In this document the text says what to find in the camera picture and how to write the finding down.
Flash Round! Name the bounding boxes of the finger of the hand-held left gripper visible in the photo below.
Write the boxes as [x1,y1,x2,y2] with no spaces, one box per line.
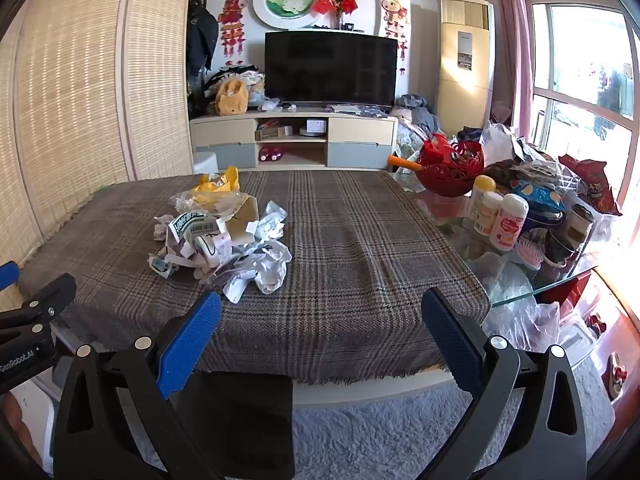
[0,273,77,348]
[0,261,21,292]

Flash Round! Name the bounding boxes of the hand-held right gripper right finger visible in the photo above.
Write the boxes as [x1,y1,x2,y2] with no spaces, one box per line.
[421,287,588,480]

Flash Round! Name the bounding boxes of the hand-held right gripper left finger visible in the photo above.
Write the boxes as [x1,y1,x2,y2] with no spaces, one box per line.
[52,290,223,480]

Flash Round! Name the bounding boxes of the dark trash bin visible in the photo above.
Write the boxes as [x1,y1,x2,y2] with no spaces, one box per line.
[175,371,295,467]

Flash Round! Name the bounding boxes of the pile of papers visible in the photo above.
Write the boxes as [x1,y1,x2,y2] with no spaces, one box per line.
[147,200,293,306]

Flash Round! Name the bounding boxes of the torn cardboard box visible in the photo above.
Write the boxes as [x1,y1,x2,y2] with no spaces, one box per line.
[220,195,261,247]

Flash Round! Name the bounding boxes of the yellow plastic bag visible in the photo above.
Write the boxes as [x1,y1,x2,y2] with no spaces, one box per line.
[187,166,242,211]

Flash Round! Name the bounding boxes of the person's left forearm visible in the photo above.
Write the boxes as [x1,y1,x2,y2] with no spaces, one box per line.
[0,391,35,466]

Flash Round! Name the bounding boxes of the clear plastic bag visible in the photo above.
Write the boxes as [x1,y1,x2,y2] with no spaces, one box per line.
[487,260,561,351]

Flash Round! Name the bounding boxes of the grey shaggy rug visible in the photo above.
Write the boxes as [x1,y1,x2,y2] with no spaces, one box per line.
[292,357,616,480]

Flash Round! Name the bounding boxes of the pink hair brush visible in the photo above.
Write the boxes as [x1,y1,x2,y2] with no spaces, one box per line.
[515,237,548,267]

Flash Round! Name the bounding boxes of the white bottle pink label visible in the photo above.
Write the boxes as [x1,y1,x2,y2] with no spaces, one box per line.
[490,194,530,252]

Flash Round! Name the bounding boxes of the small white bottle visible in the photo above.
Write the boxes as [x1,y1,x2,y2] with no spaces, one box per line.
[472,192,503,236]

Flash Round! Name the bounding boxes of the brown plaid blanket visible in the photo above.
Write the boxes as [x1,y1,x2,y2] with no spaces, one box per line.
[20,170,491,386]

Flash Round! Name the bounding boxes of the white bottle yellow lid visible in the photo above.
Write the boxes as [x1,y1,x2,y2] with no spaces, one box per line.
[465,176,497,221]

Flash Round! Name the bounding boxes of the red plastic basket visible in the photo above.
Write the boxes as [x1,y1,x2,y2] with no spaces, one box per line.
[416,134,486,197]

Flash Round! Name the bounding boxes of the blue snack bag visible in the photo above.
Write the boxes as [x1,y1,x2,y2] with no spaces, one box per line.
[512,180,568,231]

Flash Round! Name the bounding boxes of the metal tin can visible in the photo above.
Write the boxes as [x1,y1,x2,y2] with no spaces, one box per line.
[565,204,596,246]

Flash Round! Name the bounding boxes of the bamboo folding screen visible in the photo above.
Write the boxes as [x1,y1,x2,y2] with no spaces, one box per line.
[0,0,194,306]

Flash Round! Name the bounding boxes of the white plastic bag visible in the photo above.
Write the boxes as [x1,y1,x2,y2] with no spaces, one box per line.
[480,122,523,166]

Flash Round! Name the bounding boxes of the red snack bag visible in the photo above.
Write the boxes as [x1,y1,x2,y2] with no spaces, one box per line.
[559,154,623,216]

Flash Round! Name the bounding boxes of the pile of clothes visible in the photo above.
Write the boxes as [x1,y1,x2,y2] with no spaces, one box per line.
[395,94,441,147]

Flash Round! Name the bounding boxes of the cream television cabinet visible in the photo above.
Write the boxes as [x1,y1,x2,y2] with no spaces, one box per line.
[189,110,399,171]

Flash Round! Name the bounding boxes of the yellow plush toy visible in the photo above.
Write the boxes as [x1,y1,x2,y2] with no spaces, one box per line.
[214,78,249,117]

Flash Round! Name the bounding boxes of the cream standing air conditioner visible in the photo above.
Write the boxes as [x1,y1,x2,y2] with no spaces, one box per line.
[437,0,496,131]

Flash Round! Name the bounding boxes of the dark hanging jacket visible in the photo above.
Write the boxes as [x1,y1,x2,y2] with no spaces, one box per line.
[186,0,220,77]

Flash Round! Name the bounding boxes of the black flat television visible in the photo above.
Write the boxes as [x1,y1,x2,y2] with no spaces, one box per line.
[263,30,398,107]

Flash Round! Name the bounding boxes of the white framed window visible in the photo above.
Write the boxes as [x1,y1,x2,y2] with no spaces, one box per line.
[520,0,640,206]

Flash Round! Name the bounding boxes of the pink curtain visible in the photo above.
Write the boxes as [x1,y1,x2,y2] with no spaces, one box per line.
[490,0,533,136]

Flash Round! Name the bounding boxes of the red hanging wall ornament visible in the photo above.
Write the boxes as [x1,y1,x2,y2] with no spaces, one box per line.
[218,0,249,63]
[381,0,410,38]

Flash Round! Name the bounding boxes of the round framed wall picture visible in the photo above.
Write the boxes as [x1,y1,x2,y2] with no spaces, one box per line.
[252,0,331,29]

